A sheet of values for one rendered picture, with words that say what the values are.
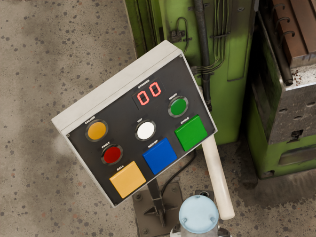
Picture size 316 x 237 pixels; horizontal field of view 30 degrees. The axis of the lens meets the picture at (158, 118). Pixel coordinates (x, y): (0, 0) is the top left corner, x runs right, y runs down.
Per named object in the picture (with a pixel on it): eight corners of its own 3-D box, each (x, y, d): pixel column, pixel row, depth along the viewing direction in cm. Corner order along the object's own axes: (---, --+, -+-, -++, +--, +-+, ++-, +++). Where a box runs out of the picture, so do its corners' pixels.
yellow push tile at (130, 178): (146, 181, 149) (135, 162, 144) (122, 199, 148) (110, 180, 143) (143, 177, 151) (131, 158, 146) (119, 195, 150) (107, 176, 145)
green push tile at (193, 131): (208, 135, 153) (199, 115, 149) (185, 152, 152) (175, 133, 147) (204, 132, 155) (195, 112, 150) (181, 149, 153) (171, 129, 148)
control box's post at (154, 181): (166, 213, 245) (137, 111, 146) (157, 216, 245) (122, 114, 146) (164, 205, 247) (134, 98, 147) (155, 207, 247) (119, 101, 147)
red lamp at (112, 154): (123, 161, 143) (121, 155, 139) (105, 165, 142) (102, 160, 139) (121, 149, 144) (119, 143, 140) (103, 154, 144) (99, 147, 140)
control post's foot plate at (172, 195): (191, 230, 242) (190, 225, 234) (138, 241, 242) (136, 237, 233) (179, 180, 250) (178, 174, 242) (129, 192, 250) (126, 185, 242)
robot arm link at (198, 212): (178, 235, 113) (177, 192, 116) (181, 246, 123) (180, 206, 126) (219, 234, 112) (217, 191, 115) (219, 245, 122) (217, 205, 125)
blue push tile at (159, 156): (177, 158, 151) (167, 138, 146) (154, 175, 150) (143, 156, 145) (174, 154, 153) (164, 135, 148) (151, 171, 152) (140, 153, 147)
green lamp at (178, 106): (189, 114, 146) (188, 106, 142) (170, 117, 146) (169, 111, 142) (186, 102, 147) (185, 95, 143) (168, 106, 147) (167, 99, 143)
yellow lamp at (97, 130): (109, 138, 137) (106, 130, 133) (89, 142, 137) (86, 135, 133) (106, 125, 138) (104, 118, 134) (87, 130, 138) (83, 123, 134)
